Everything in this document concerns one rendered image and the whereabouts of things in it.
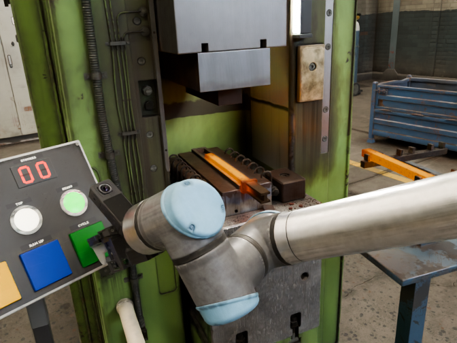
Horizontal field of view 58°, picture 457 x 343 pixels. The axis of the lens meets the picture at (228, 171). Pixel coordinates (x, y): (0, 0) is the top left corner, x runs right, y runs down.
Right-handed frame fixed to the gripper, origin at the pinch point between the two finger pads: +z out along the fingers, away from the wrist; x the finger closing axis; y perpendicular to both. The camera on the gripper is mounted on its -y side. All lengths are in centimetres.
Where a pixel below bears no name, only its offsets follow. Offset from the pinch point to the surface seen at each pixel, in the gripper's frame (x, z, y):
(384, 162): 76, -26, 14
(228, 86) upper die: 42.4, -13.8, -21.6
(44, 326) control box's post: -9.3, 21.9, 13.3
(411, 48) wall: 911, 229, -99
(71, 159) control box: 3.3, 2.0, -17.9
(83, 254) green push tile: -2.8, 1.3, 1.9
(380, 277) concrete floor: 171, 53, 87
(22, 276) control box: -14.7, 2.0, 0.8
